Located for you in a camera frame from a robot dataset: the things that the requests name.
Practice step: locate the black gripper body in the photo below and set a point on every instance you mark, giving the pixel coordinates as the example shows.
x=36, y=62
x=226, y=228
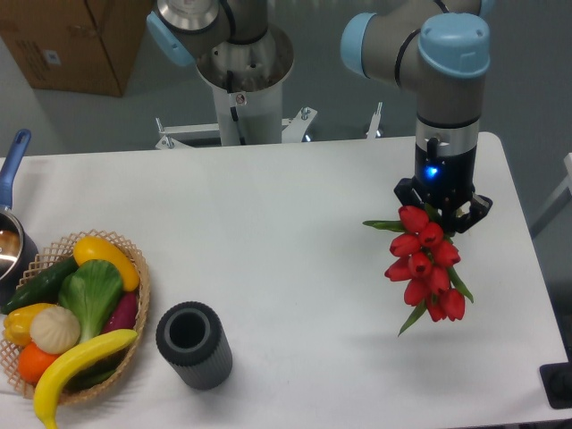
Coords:
x=444, y=167

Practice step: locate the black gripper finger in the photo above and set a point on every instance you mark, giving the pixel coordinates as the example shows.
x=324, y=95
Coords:
x=479, y=208
x=406, y=193

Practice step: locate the red tulip bouquet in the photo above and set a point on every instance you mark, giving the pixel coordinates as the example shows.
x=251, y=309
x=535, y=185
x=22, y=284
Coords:
x=425, y=260

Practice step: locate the grey robot arm, blue caps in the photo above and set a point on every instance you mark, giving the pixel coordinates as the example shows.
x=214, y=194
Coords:
x=438, y=50

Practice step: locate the black device at table edge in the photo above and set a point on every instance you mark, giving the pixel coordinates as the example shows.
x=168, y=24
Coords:
x=556, y=380

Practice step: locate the dark grey ribbed vase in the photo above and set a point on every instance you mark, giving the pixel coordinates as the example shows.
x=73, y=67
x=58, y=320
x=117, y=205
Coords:
x=191, y=338

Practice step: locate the purple sweet potato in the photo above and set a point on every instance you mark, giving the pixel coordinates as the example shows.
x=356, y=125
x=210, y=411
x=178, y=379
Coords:
x=124, y=315

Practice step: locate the green bok choy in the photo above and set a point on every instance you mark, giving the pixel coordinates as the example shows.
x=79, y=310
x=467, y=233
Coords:
x=91, y=293

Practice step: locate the cardboard box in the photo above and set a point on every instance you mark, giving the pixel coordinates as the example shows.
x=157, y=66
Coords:
x=79, y=46

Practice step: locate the woven wicker basket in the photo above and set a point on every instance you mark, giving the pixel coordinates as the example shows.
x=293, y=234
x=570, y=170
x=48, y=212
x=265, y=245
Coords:
x=57, y=252

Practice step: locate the green cucumber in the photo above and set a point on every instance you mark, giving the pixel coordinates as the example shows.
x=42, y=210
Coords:
x=44, y=286

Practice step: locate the cream steamed bun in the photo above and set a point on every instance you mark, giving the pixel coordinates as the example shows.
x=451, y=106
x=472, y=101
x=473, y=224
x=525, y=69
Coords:
x=55, y=330

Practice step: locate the yellow banana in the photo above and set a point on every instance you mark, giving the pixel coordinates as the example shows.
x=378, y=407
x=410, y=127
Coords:
x=70, y=363

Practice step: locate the yellow bell pepper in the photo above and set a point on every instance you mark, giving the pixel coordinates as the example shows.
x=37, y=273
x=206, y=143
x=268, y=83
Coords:
x=17, y=324

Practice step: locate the orange fruit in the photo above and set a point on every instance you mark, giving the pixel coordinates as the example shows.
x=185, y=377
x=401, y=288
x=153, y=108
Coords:
x=33, y=362

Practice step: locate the white frame at right edge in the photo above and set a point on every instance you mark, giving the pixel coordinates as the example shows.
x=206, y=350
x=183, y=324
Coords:
x=553, y=204

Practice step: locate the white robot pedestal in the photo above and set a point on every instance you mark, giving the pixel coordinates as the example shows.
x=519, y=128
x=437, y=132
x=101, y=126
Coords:
x=246, y=83

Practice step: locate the blue handled saucepan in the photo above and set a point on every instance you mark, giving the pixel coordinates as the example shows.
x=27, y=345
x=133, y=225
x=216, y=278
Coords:
x=18, y=249

